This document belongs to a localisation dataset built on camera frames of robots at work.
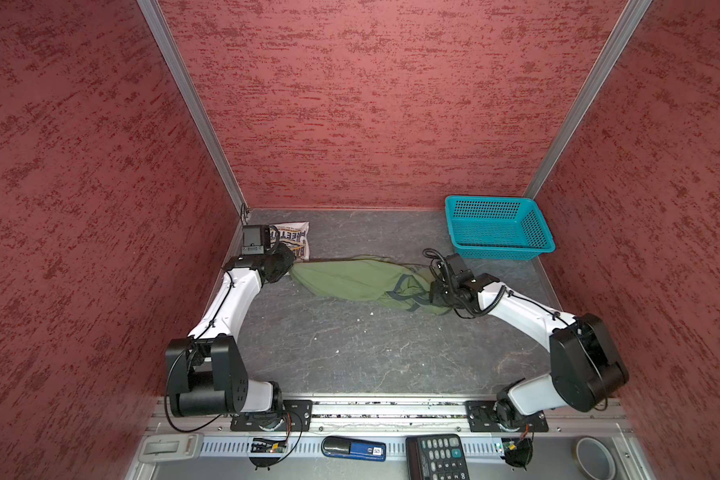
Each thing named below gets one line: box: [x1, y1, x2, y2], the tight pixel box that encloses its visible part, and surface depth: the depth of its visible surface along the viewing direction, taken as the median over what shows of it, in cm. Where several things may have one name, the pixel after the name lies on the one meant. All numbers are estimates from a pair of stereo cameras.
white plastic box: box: [139, 434, 204, 463], surface depth 69 cm
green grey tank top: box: [289, 256, 453, 314], surface depth 96 cm
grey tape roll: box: [573, 436, 617, 480], surface depth 71 cm
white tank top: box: [270, 221, 310, 261], surface depth 112 cm
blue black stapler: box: [321, 436, 387, 462], surface depth 68 cm
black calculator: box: [405, 434, 470, 480], surface depth 68 cm
